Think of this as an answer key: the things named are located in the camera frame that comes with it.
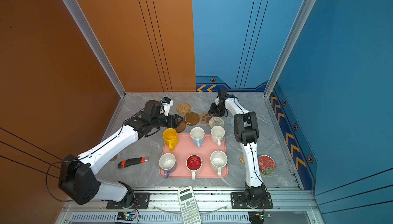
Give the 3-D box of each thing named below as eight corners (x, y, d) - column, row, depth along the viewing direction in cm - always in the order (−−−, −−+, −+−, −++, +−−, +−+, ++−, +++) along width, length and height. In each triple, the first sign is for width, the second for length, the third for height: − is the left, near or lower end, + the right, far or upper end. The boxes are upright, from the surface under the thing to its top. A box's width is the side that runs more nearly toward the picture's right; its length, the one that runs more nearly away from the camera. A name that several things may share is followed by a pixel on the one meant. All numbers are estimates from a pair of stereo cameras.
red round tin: (260, 174, 83) (262, 172, 80) (256, 157, 89) (258, 154, 86) (275, 174, 83) (278, 172, 80) (270, 157, 89) (272, 154, 86)
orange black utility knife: (119, 168, 86) (117, 167, 84) (120, 163, 88) (118, 161, 86) (148, 161, 88) (147, 159, 86) (148, 156, 90) (147, 154, 88)
